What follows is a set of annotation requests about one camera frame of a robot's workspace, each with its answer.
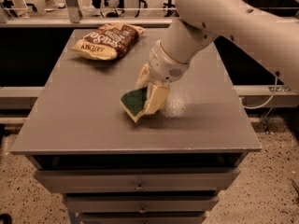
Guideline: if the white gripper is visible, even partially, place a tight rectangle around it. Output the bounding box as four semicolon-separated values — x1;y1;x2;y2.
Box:
135;40;190;115

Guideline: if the green and yellow sponge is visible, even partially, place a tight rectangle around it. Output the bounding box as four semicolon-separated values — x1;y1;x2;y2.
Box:
121;88;148;122

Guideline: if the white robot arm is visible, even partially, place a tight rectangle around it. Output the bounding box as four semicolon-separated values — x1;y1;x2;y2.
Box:
136;0;299;115

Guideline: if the brown chip bag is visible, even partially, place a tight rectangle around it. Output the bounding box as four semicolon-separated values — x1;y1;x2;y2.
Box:
72;23;146;61

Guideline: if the grey drawer cabinet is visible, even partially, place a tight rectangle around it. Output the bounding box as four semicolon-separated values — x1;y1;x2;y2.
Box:
10;26;262;224

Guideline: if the metal railing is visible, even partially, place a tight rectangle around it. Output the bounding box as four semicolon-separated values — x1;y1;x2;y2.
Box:
0;0;299;30

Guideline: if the black office chair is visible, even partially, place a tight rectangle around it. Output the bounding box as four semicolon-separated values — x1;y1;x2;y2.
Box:
85;0;148;18

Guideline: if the middle grey drawer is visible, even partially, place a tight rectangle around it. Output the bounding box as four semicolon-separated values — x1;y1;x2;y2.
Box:
64;193;219;214

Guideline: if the grey drawer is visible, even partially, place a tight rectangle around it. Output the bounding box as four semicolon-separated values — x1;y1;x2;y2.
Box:
35;168;240;194
64;193;219;214
80;213;206;224

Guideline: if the top grey drawer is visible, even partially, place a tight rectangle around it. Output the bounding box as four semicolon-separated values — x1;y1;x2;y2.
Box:
35;168;240;194

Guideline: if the bottom grey drawer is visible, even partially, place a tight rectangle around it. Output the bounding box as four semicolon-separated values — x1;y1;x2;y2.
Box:
80;213;206;224

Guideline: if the metal floor bracket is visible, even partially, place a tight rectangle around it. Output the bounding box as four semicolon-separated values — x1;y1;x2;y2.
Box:
260;84;292;133

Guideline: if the white cable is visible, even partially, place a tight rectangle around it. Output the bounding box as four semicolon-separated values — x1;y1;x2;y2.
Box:
242;75;278;110

